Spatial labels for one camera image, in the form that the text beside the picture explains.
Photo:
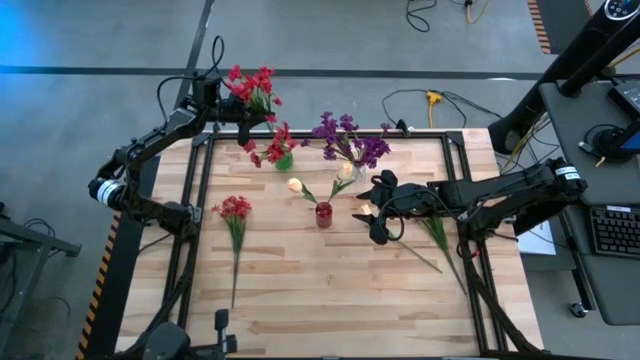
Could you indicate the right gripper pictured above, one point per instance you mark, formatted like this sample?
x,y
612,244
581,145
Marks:
x,y
405,200

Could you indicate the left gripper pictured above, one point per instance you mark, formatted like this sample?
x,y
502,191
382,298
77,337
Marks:
x,y
215,110

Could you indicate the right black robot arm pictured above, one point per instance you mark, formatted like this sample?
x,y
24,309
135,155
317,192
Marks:
x,y
500,190

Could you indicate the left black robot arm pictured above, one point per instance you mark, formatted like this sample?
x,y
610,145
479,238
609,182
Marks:
x,y
150,147

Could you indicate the clear ribbed glass vase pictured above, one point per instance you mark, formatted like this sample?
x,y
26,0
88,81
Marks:
x,y
358,174

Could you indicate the red ribbed glass vase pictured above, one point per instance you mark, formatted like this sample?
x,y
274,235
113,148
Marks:
x,y
324,217

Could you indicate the green glass vase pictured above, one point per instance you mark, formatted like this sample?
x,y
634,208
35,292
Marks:
x,y
285,164

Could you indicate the yellow power plug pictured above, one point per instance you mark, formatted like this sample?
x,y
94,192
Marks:
x,y
433,97

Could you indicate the white paper sheet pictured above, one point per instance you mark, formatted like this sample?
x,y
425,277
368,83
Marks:
x,y
542,240

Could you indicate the grey side desk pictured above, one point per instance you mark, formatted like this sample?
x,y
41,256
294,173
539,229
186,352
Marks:
x,y
585,150

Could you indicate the black hazard-striped floor mat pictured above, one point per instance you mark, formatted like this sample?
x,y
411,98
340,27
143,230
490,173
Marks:
x,y
107,300
565,25

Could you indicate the black caster wheel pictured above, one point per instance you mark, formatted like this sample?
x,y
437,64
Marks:
x,y
577,310

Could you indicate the black tower fan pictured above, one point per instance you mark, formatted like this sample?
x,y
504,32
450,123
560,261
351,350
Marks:
x,y
565,70

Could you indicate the grey metal stand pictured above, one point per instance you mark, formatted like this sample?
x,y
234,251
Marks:
x,y
35,239

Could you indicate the black keyboard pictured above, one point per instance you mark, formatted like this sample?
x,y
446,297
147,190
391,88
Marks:
x,y
617,231

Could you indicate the black aluminium table frame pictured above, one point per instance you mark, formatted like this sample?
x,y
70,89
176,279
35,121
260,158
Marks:
x,y
325,135

